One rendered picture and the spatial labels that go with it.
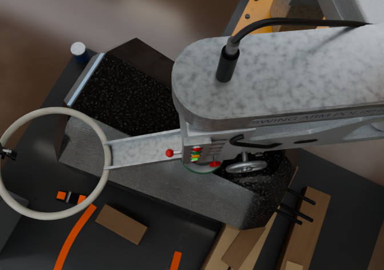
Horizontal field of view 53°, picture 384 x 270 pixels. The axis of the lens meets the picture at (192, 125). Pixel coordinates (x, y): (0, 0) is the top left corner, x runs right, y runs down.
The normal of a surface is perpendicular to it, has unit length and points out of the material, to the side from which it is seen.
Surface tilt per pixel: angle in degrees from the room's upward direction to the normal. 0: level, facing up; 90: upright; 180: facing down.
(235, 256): 0
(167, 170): 45
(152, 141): 16
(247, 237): 0
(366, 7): 0
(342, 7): 90
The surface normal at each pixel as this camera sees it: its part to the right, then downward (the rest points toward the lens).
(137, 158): -0.24, -0.24
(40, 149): 0.04, -0.28
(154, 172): -0.26, 0.42
